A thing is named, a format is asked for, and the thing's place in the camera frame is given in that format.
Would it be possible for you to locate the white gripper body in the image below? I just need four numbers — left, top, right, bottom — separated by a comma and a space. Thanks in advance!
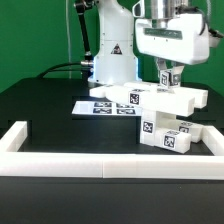
135, 14, 209, 65

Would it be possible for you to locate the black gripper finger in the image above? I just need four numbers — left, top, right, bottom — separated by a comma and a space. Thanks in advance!
155, 57, 170, 77
171, 64, 184, 86

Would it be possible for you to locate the white chair back frame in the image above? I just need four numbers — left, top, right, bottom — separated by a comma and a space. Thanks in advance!
89, 82, 208, 117

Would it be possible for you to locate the white chair seat part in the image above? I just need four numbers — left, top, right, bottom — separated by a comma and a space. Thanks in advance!
140, 109, 176, 146

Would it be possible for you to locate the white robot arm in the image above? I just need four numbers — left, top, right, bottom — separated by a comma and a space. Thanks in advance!
74, 0, 224, 89

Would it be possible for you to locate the white marker base sheet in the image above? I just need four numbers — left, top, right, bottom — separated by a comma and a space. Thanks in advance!
72, 101, 141, 116

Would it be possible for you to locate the black cable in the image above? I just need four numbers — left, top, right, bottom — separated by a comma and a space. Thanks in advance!
35, 61, 96, 80

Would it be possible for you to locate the white U-shaped boundary frame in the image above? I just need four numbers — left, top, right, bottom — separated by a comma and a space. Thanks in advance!
0, 121, 224, 180

